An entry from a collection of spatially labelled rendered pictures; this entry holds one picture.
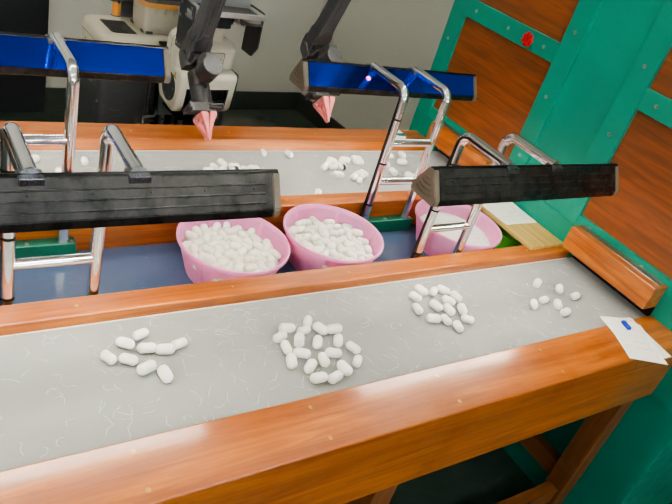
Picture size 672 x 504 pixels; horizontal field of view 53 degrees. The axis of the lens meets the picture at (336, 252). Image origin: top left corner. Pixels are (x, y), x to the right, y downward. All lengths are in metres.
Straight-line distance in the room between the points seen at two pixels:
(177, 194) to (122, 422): 0.38
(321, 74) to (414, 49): 2.03
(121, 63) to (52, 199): 0.61
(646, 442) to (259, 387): 1.24
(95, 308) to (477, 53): 1.58
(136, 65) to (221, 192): 0.55
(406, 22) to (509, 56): 1.61
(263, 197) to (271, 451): 0.41
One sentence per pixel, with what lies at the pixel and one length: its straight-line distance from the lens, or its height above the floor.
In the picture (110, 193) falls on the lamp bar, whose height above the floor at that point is 1.09.
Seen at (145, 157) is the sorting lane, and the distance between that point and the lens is 1.92.
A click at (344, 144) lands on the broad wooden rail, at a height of 0.76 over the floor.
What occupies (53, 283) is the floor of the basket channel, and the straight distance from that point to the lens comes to 1.52.
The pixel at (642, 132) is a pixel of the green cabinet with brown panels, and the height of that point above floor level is 1.16.
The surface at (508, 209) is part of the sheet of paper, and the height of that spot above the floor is 0.78.
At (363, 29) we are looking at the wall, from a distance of 4.11.
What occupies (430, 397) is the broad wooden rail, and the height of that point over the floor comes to 0.76.
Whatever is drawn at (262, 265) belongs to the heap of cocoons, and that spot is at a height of 0.74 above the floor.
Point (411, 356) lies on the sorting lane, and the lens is 1.44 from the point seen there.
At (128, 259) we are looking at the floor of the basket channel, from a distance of 1.61.
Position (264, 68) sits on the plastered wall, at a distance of 4.37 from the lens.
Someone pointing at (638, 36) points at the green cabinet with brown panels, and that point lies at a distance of 2.03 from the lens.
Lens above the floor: 1.61
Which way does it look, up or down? 31 degrees down
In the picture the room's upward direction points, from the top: 18 degrees clockwise
